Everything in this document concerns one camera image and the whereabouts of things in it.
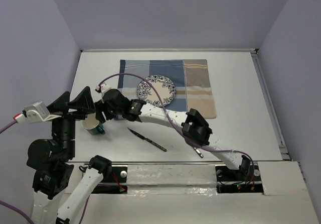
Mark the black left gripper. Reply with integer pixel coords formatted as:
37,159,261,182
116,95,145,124
47,83,96,156

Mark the dark green mug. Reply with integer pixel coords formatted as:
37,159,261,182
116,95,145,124
82,114,105,135

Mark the blue floral plate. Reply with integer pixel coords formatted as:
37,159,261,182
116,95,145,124
137,75,176,107

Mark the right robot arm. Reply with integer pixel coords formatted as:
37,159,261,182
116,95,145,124
95,86,252,180

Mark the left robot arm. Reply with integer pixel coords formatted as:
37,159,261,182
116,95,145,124
23,86,112,223

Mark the steel table knife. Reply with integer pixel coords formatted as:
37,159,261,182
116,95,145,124
128,128,167,152

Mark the white front cover panel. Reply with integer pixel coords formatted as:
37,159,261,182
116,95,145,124
126,164,217,186

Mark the steel fork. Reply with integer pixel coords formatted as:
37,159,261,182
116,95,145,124
193,147,204,158

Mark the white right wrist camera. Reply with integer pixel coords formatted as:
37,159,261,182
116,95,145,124
95,82,112,100

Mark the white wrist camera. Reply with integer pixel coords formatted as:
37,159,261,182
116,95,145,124
13,101,61,124
95,82,112,100

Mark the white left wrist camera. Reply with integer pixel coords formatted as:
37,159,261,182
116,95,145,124
13,101,61,124

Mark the white table edge rail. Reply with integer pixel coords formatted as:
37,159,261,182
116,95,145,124
80,48,256,53

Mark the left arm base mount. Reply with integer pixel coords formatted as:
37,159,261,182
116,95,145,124
79,165,128,194

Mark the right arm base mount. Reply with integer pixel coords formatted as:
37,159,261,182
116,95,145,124
215,164,263,194

